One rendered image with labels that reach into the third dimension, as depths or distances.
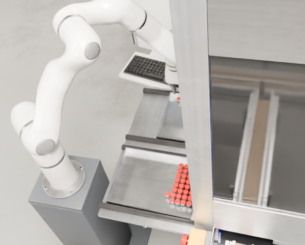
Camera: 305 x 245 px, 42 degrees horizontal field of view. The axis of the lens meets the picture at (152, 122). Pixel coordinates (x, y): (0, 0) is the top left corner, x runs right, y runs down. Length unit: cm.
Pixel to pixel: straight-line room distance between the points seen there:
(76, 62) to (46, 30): 277
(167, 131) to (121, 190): 34
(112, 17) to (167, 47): 26
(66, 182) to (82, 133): 135
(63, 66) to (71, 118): 185
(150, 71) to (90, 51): 91
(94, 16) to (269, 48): 75
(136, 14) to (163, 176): 67
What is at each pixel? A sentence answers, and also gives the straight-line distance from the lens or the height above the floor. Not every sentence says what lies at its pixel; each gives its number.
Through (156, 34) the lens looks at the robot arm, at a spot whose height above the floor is 139.
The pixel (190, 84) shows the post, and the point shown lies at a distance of 83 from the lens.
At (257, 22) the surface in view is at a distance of 70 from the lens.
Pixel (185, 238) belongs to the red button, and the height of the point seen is 101.
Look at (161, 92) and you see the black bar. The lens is 193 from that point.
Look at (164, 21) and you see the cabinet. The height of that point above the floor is 103.
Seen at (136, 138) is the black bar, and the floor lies 90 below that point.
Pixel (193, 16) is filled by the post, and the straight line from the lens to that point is 71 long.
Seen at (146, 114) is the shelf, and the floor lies 88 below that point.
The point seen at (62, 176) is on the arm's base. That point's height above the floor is 97.
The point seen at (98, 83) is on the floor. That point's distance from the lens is 333.
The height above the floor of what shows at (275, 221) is 116.
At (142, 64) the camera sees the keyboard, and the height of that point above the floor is 83.
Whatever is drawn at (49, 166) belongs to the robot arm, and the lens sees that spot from 160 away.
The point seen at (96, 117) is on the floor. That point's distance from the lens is 310.
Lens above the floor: 232
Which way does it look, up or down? 51 degrees down
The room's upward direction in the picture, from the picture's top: 12 degrees counter-clockwise
